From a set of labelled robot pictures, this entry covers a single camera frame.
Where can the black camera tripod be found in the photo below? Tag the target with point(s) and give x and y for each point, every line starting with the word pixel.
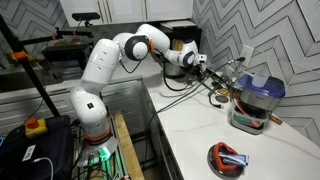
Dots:
pixel 20 53

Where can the red heart cookie cutter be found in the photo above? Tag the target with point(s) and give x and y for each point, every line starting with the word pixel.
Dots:
pixel 219 151

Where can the black microwave oven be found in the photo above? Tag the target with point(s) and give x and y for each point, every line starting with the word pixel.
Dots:
pixel 181 33

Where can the wooden board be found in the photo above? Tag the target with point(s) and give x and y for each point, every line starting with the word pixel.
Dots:
pixel 129 154

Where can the white wall outlet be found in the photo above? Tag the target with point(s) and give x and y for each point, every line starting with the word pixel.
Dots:
pixel 246 52

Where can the red emergency stop button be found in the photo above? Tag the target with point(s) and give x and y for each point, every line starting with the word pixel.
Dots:
pixel 35 127

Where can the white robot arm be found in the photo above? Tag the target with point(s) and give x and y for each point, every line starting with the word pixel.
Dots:
pixel 100 67

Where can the white upper cabinets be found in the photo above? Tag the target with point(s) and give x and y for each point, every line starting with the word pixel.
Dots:
pixel 104 12

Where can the steel utensil holding bucket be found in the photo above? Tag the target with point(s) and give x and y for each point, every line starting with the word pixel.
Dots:
pixel 173 71

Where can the blue white packet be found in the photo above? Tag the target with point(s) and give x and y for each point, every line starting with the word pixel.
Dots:
pixel 235 159

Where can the black equipment case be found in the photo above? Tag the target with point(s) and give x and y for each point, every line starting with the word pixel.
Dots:
pixel 48 156

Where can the black handled kitchen utensil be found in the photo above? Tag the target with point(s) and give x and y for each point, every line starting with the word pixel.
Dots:
pixel 212 73

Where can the steel container with blue lid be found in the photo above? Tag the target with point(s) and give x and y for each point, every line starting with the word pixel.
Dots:
pixel 250 112

